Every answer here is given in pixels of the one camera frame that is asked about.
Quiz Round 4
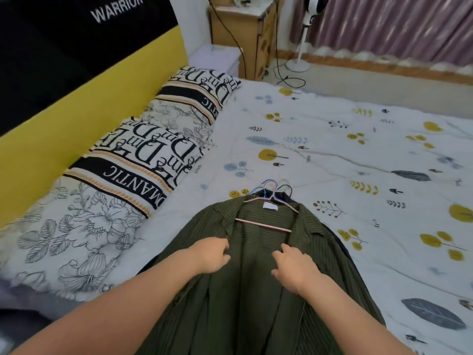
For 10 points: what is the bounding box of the person's right hand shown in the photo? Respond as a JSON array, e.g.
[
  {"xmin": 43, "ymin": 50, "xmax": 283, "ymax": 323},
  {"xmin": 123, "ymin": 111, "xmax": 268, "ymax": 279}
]
[{"xmin": 271, "ymin": 244, "xmax": 330, "ymax": 297}]

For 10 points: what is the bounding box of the person's left hand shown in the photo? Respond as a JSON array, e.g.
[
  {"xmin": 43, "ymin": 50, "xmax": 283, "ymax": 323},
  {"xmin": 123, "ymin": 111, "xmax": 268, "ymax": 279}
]
[{"xmin": 186, "ymin": 237, "xmax": 232, "ymax": 276}]

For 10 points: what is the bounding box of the pink hanger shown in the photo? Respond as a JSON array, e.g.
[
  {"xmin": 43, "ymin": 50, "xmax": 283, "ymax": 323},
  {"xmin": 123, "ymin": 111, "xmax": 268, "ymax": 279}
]
[{"xmin": 235, "ymin": 180, "xmax": 300, "ymax": 233}]

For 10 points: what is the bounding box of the dark green striped shirt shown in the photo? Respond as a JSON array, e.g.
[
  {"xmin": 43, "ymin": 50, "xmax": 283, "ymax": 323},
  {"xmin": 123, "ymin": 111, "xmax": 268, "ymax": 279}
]
[{"xmin": 135, "ymin": 195, "xmax": 387, "ymax": 355}]

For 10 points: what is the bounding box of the blue plastic hanger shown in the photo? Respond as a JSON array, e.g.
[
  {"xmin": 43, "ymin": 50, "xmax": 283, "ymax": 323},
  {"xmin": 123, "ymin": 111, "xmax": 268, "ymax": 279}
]
[{"xmin": 252, "ymin": 179, "xmax": 278, "ymax": 198}]

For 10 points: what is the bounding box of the person's right forearm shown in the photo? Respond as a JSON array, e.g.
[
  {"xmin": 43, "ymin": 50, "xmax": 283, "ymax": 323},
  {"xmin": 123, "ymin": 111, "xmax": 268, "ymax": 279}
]
[{"xmin": 299, "ymin": 271, "xmax": 414, "ymax": 355}]

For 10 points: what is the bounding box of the person's left forearm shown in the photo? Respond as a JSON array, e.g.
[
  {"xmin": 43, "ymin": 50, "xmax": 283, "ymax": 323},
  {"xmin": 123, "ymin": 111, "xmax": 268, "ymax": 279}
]
[{"xmin": 11, "ymin": 249, "xmax": 202, "ymax": 355}]

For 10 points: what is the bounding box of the black white printed pillow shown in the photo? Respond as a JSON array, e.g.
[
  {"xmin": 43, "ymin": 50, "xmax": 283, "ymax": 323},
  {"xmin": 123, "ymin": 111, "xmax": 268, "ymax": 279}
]
[
  {"xmin": 138, "ymin": 65, "xmax": 243, "ymax": 144},
  {"xmin": 0, "ymin": 116, "xmax": 204, "ymax": 304}
]

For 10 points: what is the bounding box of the white leaf print quilt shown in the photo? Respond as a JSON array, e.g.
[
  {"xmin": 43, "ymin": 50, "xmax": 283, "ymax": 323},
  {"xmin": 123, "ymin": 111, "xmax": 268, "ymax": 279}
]
[{"xmin": 88, "ymin": 79, "xmax": 473, "ymax": 355}]

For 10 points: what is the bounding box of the grey bed sheet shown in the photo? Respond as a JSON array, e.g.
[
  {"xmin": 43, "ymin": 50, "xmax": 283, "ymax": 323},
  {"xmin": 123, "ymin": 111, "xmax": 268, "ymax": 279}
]
[{"xmin": 0, "ymin": 269, "xmax": 89, "ymax": 341}]

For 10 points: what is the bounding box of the white nightstand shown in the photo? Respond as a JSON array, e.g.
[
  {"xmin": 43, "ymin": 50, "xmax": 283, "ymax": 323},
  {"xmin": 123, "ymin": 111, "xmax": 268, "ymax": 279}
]
[{"xmin": 188, "ymin": 44, "xmax": 243, "ymax": 78}]

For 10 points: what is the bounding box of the yellow black bed headboard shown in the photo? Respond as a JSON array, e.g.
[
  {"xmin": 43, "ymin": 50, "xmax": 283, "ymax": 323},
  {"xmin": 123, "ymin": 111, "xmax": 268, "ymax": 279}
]
[{"xmin": 0, "ymin": 0, "xmax": 189, "ymax": 230}]

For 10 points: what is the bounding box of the wooden cabinet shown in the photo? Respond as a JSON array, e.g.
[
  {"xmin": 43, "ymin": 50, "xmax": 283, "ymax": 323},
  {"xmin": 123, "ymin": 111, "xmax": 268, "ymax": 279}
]
[{"xmin": 207, "ymin": 0, "xmax": 285, "ymax": 82}]

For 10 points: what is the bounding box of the white standing fan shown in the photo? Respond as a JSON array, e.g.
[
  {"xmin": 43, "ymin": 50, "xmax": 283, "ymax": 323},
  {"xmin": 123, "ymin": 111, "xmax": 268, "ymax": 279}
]
[{"xmin": 285, "ymin": 0, "xmax": 332, "ymax": 73}]

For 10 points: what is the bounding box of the purple curtain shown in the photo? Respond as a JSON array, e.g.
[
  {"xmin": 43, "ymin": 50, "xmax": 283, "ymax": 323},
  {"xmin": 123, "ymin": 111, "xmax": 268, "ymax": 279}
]
[{"xmin": 288, "ymin": 0, "xmax": 473, "ymax": 85}]

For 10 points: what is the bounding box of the black power cable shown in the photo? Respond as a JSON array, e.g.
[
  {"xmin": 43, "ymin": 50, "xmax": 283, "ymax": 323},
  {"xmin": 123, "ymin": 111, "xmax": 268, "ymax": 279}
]
[{"xmin": 272, "ymin": 0, "xmax": 307, "ymax": 89}]

